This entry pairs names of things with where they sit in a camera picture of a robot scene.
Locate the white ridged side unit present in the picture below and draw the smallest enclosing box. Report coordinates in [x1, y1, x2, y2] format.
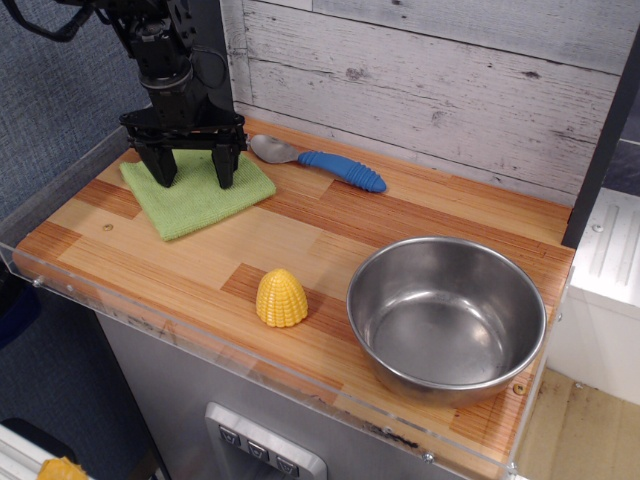
[547, 188, 639, 404]

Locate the yellow object at bottom left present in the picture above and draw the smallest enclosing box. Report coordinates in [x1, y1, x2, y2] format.
[36, 457, 89, 480]

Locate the green microfiber cloth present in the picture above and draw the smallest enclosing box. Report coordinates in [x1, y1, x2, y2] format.
[120, 150, 276, 241]

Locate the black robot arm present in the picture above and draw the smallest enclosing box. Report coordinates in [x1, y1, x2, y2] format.
[5, 1, 247, 189]

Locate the yellow toy corn piece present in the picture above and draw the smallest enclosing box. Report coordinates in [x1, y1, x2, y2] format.
[255, 268, 308, 328]

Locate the dark grey right post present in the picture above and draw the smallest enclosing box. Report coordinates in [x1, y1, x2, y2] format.
[561, 31, 639, 249]

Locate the metal spoon with blue handle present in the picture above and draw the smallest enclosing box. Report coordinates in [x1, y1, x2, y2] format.
[250, 134, 387, 193]

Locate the clear acrylic table guard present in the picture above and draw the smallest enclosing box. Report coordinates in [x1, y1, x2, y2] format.
[1, 120, 574, 478]

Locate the silver toy fridge cabinet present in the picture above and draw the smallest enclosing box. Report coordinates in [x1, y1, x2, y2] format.
[99, 315, 506, 479]

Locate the stainless steel bowl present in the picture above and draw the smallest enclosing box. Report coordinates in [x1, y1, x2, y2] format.
[346, 237, 547, 407]

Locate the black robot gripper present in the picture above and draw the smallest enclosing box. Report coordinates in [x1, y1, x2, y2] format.
[120, 75, 247, 189]

